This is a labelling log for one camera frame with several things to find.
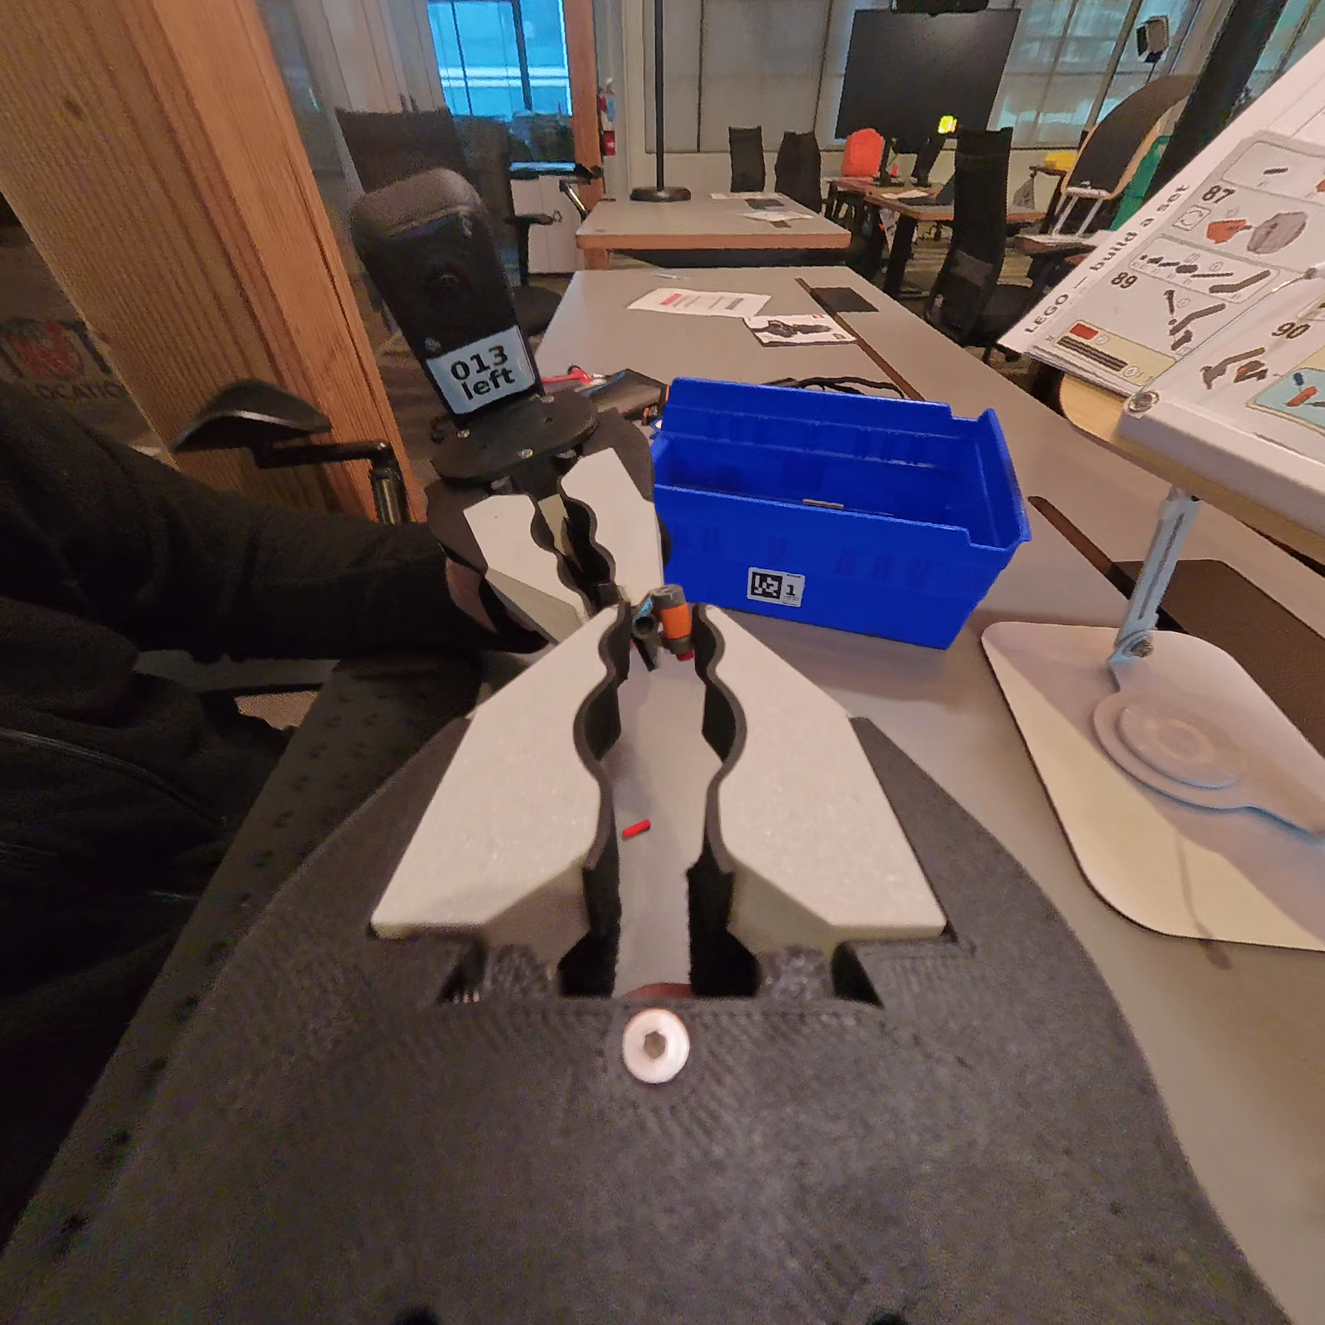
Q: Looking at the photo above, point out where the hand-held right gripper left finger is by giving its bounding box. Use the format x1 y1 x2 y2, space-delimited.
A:
369 603 636 997

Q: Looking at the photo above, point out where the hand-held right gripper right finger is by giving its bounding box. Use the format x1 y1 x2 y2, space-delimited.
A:
686 606 950 997

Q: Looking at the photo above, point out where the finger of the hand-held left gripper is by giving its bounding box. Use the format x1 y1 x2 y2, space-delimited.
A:
557 413 669 607
461 492 607 645

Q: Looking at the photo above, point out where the small grey orange brick joint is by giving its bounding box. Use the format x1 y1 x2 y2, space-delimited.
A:
630 585 723 672

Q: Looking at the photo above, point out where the person's left forearm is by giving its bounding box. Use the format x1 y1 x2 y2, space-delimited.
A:
0 383 488 664

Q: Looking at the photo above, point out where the person's left hand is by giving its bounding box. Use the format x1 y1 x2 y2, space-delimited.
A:
445 559 519 637

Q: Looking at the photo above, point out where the white paper sheet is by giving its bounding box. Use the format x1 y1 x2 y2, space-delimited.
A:
628 287 773 319

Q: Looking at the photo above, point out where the black chair armrest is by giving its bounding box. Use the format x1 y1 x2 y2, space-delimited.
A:
171 377 410 524

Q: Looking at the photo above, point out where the white book stand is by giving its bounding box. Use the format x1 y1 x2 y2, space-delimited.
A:
981 342 1325 951

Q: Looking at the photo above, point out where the blue plastic bin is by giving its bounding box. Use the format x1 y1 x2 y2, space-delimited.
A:
650 377 1033 652

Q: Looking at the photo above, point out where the printed leaflet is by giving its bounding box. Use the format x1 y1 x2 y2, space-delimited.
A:
743 314 861 346

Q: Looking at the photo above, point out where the grey meeting table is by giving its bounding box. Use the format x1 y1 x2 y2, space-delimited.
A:
574 191 852 273

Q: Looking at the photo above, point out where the black floor lamp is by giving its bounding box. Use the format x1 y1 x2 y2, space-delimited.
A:
630 0 696 204

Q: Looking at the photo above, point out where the wooden pillar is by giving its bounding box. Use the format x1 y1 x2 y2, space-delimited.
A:
0 0 426 519

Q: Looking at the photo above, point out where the person's black clothing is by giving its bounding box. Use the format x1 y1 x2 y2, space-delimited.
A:
0 601 313 1234

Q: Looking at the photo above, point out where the wooden desk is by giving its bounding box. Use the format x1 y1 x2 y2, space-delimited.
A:
825 177 1048 301

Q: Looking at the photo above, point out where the large black monitor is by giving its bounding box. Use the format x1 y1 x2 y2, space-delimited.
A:
833 5 1021 141

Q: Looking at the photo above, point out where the toy instruction booklet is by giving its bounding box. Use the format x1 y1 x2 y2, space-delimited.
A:
999 62 1325 442

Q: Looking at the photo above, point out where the curved black wooden chair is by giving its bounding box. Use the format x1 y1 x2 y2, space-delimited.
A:
1055 73 1202 240

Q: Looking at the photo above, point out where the wall poster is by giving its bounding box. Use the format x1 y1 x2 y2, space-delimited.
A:
0 316 115 390

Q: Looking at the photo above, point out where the black post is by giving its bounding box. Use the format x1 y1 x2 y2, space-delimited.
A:
1171 0 1295 167

